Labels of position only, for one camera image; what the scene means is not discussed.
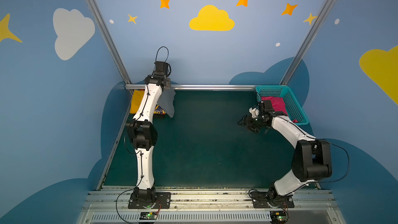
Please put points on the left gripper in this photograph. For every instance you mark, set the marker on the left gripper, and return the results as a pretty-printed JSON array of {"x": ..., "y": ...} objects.
[{"x": 166, "y": 86}]

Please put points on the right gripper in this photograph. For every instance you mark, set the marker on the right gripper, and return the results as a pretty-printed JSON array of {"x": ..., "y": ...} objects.
[{"x": 255, "y": 122}]

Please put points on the grey t-shirt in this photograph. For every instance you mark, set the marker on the grey t-shirt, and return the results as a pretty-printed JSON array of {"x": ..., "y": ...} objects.
[{"x": 166, "y": 101}]

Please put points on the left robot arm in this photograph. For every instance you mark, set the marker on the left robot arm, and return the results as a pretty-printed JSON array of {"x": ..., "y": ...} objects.
[{"x": 143, "y": 136}]

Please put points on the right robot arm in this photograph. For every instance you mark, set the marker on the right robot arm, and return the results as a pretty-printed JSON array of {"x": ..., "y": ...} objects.
[{"x": 311, "y": 159}]

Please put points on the folded yellow t-shirt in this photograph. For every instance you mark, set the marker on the folded yellow t-shirt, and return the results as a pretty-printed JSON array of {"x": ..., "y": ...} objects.
[{"x": 137, "y": 98}]

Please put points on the magenta t-shirt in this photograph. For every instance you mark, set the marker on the magenta t-shirt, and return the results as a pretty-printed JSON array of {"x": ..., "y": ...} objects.
[{"x": 278, "y": 105}]

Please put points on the teal plastic basket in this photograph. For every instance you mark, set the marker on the teal plastic basket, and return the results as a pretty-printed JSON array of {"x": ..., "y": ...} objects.
[{"x": 292, "y": 105}]

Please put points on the right controller board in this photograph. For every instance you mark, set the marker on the right controller board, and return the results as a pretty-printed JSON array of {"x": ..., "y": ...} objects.
[{"x": 278, "y": 217}]

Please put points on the controller board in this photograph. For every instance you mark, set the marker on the controller board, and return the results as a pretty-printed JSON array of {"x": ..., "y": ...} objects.
[
  {"x": 278, "y": 217},
  {"x": 148, "y": 216}
]

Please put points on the left controller board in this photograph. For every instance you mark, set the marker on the left controller board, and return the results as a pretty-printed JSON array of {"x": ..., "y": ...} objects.
[{"x": 148, "y": 216}]

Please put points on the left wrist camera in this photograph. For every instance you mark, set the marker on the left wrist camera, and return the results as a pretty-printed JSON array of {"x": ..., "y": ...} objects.
[{"x": 162, "y": 68}]

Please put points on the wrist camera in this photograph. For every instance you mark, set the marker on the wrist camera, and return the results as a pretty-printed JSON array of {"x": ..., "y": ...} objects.
[
  {"x": 162, "y": 68},
  {"x": 262, "y": 109}
]

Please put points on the aluminium back rail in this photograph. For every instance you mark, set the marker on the aluminium back rail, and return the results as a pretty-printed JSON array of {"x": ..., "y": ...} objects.
[{"x": 213, "y": 87}]

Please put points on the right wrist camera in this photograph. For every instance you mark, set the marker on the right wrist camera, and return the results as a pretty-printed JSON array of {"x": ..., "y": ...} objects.
[{"x": 262, "y": 109}]

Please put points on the right aluminium post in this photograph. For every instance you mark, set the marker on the right aluminium post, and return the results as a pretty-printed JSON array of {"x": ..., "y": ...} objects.
[{"x": 310, "y": 36}]

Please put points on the aluminium post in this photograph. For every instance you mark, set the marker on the aluminium post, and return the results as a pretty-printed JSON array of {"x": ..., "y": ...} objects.
[
  {"x": 99, "y": 20},
  {"x": 310, "y": 36}
]

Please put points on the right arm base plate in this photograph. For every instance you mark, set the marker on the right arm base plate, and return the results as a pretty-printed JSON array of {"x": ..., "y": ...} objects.
[{"x": 261, "y": 199}]

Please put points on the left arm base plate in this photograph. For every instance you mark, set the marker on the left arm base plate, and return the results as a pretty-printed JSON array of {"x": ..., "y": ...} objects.
[{"x": 150, "y": 200}]

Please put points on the left aluminium post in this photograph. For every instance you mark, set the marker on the left aluminium post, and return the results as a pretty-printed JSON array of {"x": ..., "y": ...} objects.
[{"x": 99, "y": 20}]

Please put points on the front aluminium rail bed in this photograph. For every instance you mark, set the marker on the front aluminium rail bed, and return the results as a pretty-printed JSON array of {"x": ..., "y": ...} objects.
[{"x": 208, "y": 206}]

